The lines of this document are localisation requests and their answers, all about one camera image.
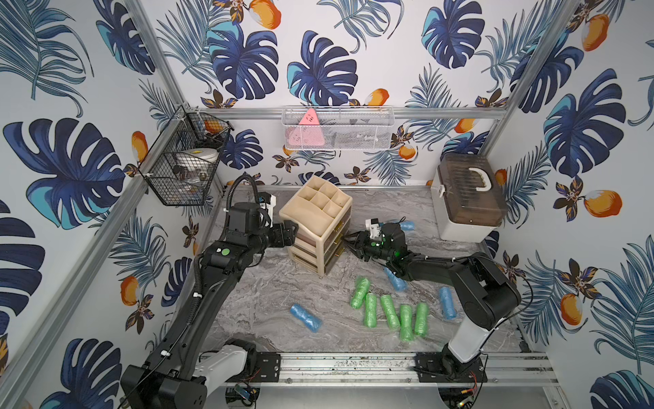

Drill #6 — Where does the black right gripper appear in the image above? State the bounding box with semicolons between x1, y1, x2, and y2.
340;230;393;264

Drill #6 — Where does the clear drawer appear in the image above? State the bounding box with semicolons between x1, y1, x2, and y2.
325;233;343;264
326;209;351;245
324;245;344;276

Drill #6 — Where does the clear top drawer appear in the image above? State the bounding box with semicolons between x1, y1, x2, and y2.
326;209;351;245

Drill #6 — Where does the beige drawer organizer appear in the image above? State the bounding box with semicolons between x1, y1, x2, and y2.
279;176;353;277

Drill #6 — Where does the blue roll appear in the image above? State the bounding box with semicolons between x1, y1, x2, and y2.
384;268;407;292
400;221;416;232
439;286;457;320
290;303;323;333

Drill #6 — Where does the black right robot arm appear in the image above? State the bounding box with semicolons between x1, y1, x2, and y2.
343;223;522;383

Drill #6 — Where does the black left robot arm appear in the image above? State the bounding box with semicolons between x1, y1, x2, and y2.
120;194;298;408

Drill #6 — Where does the clear bottom drawer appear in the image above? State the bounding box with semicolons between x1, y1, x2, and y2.
324;245;344;276

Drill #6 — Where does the pink triangle sponge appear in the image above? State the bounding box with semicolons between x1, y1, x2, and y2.
287;108;325;148

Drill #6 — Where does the white bowl in basket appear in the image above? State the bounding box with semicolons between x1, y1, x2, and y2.
175;148;219;170

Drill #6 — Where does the brown lidded storage box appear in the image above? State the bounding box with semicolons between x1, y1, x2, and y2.
430;153;508;243

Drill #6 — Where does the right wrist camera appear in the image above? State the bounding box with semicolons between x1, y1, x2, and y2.
365;218;383;241

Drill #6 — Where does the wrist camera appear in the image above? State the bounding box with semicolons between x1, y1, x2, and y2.
365;218;383;241
257;191;277;220

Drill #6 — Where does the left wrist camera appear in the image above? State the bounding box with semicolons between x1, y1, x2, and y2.
257;191;277;220

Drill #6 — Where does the white wire shelf basket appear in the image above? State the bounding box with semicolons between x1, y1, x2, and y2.
281;107;395;152

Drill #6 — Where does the black wire basket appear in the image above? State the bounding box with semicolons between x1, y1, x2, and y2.
138;106;233;207

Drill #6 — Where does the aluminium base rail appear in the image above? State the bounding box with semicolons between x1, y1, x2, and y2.
137;350;558;388

